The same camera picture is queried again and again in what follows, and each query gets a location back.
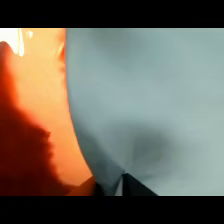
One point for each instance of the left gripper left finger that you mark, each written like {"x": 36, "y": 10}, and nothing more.
{"x": 91, "y": 188}

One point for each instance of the pale grey garment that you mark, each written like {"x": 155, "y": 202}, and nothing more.
{"x": 146, "y": 100}

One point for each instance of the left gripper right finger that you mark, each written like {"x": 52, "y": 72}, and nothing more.
{"x": 135, "y": 186}

